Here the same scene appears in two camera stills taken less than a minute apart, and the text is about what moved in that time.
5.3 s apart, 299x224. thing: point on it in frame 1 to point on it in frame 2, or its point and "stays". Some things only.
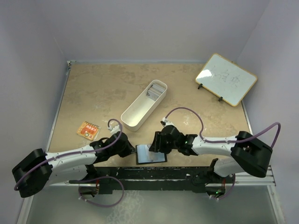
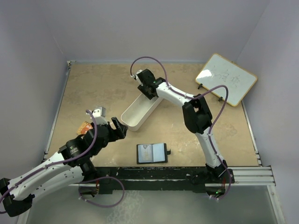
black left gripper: [129, 149] to [118, 134]
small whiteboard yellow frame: [227, 80] stays
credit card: [155, 157] to [145, 153]
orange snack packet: [88, 130] stays
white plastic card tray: [136, 113] stays
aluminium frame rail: [269, 180] stays
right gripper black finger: [156, 146] to [150, 96]
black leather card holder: [143, 156] stays
